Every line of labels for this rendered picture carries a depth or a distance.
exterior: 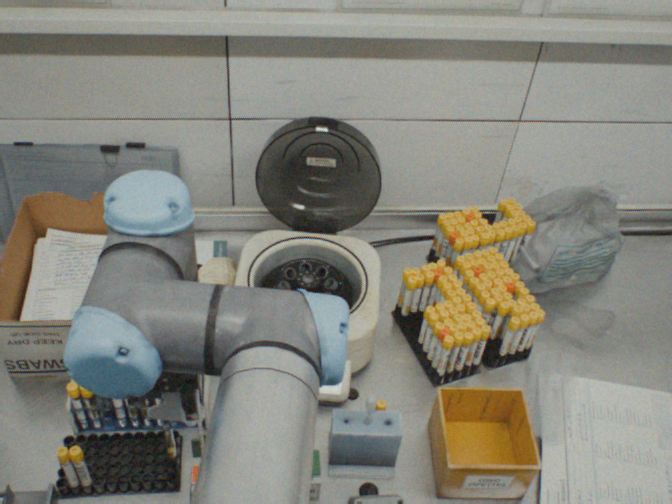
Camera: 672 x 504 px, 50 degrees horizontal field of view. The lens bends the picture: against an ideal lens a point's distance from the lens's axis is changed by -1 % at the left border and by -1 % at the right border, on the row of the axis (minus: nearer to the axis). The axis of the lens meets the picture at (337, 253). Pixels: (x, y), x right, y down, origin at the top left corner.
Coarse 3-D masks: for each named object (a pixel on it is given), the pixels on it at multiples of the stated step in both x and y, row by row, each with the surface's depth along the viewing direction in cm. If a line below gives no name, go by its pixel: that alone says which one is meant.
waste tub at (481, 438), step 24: (456, 408) 113; (480, 408) 113; (504, 408) 114; (528, 408) 108; (432, 432) 112; (456, 432) 115; (480, 432) 115; (504, 432) 115; (528, 432) 106; (456, 456) 112; (480, 456) 112; (504, 456) 112; (528, 456) 106; (456, 480) 103; (480, 480) 103; (504, 480) 104; (528, 480) 104
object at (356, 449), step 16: (336, 416) 105; (352, 416) 105; (384, 416) 105; (400, 416) 105; (336, 432) 103; (352, 432) 103; (368, 432) 103; (384, 432) 103; (400, 432) 104; (336, 448) 106; (352, 448) 106; (368, 448) 106; (384, 448) 106; (336, 464) 109; (352, 464) 109; (368, 464) 109; (384, 464) 109
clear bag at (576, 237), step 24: (552, 192) 137; (576, 192) 134; (600, 192) 137; (624, 192) 132; (552, 216) 134; (576, 216) 131; (600, 216) 133; (552, 240) 132; (576, 240) 131; (600, 240) 136; (624, 240) 139; (528, 264) 137; (552, 264) 134; (576, 264) 135; (600, 264) 138; (528, 288) 137; (552, 288) 138
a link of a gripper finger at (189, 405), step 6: (186, 384) 78; (192, 384) 78; (186, 390) 77; (192, 390) 78; (186, 396) 78; (192, 396) 78; (186, 402) 78; (192, 402) 78; (186, 408) 79; (192, 408) 79; (186, 414) 81; (192, 414) 80; (198, 414) 82; (186, 420) 83; (192, 420) 83
